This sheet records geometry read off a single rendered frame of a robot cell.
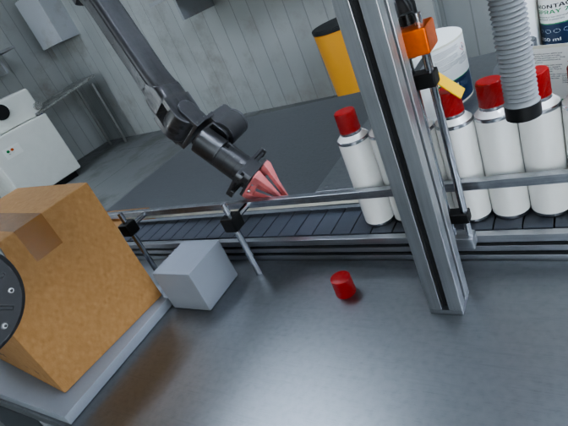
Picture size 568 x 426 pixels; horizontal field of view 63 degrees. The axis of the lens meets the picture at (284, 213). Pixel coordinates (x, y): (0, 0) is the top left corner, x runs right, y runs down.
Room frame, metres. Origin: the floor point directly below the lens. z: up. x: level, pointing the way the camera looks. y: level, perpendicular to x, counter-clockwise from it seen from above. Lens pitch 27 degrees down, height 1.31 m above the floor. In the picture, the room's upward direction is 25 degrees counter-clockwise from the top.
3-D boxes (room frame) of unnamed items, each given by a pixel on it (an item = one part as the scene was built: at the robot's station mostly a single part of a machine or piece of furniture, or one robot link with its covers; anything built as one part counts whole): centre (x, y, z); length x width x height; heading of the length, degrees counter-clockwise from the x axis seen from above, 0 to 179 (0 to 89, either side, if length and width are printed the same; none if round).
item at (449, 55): (1.09, -0.45, 0.95); 0.20 x 0.20 x 0.14
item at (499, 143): (0.55, -0.31, 0.98); 0.05 x 0.05 x 0.20
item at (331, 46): (3.87, -1.04, 0.37); 0.48 x 0.46 x 0.73; 136
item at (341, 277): (0.60, -0.04, 0.85); 0.03 x 0.03 x 0.03
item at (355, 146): (0.68, -0.15, 0.98); 0.05 x 0.05 x 0.20
